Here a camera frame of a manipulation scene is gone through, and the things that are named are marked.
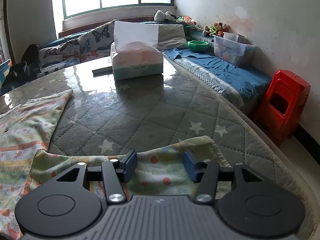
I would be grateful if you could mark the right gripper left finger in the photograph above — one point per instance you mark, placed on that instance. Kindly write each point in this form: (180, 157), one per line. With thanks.
(114, 173)

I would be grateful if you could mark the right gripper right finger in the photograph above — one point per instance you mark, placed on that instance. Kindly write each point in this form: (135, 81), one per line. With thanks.
(204, 173)

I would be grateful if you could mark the patterned green children's jacket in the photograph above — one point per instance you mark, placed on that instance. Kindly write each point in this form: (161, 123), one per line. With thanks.
(26, 164)

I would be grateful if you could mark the quilted grey star tablecloth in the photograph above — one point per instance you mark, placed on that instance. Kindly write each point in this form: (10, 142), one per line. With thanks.
(104, 117)

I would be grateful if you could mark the red plastic stool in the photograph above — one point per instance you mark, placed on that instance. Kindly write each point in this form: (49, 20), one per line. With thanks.
(281, 108)

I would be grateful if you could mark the blue bench cover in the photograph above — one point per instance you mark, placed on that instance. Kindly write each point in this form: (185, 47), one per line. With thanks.
(239, 85)

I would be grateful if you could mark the green plastic bowl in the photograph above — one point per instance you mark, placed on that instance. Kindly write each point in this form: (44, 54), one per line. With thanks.
(198, 46)

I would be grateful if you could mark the clear plastic storage bin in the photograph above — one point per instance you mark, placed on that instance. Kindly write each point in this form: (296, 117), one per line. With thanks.
(234, 52)

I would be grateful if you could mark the large butterfly pillow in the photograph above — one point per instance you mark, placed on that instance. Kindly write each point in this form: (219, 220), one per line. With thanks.
(96, 43)

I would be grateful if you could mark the small butterfly pillow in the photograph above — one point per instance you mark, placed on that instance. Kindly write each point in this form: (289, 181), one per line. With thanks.
(55, 58)

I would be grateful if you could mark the grey cushion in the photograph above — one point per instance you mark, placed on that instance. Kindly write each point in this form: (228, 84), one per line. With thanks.
(171, 36)

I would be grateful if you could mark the colourful plush toys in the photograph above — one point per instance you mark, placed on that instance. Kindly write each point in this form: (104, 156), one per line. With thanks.
(217, 29)

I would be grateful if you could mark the blue white cabinet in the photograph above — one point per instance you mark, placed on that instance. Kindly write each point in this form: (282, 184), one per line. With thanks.
(4, 70)

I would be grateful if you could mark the orange green plush toy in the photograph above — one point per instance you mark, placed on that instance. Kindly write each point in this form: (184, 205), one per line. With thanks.
(186, 19)

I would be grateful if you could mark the white plush toy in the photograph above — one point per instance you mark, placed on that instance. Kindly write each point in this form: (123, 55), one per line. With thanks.
(161, 16)

